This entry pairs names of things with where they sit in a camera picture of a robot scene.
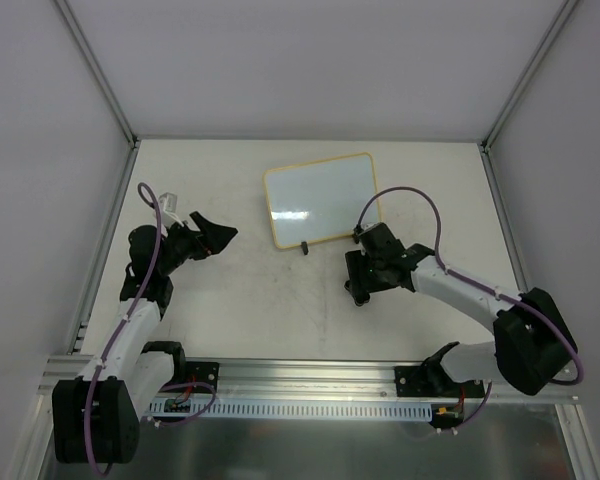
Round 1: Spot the aluminium mounting rail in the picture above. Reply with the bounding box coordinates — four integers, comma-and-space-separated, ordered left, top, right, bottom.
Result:
37, 355, 581, 404

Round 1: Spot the black felt whiteboard eraser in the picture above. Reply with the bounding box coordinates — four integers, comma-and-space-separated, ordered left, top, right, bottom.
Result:
349, 290, 371, 307

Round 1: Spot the left aluminium frame post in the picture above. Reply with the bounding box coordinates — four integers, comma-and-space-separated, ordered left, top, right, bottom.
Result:
53, 0, 140, 147

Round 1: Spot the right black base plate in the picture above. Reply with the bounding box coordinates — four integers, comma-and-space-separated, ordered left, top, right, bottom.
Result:
393, 361, 486, 399

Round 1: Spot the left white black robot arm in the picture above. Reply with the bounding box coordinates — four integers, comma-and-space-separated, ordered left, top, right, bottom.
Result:
52, 212, 238, 476

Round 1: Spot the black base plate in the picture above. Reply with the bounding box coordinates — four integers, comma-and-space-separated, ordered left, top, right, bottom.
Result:
393, 361, 486, 399
184, 360, 220, 393

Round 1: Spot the yellow framed whiteboard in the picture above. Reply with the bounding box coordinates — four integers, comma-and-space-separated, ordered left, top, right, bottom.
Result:
263, 152, 382, 250

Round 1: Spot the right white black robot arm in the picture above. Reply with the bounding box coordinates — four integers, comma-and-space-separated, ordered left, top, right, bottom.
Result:
345, 222, 581, 396

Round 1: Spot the aluminium frame post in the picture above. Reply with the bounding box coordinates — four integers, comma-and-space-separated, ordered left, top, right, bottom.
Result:
478, 0, 581, 151
53, 0, 140, 147

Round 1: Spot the right aluminium frame post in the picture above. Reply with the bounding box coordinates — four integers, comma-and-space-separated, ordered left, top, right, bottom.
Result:
478, 0, 581, 151

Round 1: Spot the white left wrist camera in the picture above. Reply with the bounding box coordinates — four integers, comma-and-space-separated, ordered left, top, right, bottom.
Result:
158, 192, 184, 229

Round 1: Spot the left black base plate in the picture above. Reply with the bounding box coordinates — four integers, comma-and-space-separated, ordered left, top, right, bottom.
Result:
184, 360, 220, 393

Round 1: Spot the white slotted cable duct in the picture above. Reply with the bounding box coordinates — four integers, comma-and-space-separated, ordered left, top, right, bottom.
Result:
145, 397, 433, 423

